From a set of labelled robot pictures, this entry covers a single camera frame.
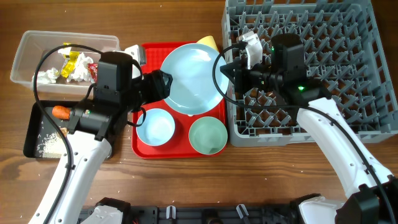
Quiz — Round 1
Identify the large light blue plate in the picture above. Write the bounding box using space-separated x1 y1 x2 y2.
160 43 229 115

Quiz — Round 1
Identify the grey dishwasher rack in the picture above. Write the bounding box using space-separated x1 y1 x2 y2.
221 1 397 147

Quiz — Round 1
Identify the green bowl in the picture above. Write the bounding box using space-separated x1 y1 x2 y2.
188 116 228 156

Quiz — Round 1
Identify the orange carrot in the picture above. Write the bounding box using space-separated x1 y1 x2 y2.
52 105 71 120

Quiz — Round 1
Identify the yellow snack wrapper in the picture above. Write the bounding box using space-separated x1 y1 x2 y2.
58 47 80 78

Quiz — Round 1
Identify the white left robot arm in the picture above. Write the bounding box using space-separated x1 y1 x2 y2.
30 52 173 223

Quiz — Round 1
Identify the red snack wrapper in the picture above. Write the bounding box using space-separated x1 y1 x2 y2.
88 63 98 83

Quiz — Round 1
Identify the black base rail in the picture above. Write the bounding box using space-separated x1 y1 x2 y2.
77 204 300 224

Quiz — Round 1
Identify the light blue bowl with rice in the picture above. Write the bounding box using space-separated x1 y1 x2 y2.
136 108 175 146

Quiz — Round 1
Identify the yellow plastic cup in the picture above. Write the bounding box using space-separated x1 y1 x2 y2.
197 35 219 53

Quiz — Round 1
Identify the black plastic tray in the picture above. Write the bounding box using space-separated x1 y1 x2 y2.
23 100 114 159

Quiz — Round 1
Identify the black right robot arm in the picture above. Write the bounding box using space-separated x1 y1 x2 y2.
161 33 397 223

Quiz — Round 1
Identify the pile of white rice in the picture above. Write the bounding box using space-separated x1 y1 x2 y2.
34 126 67 159

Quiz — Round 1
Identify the clear plastic bin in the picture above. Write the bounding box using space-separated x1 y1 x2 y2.
9 30 124 96

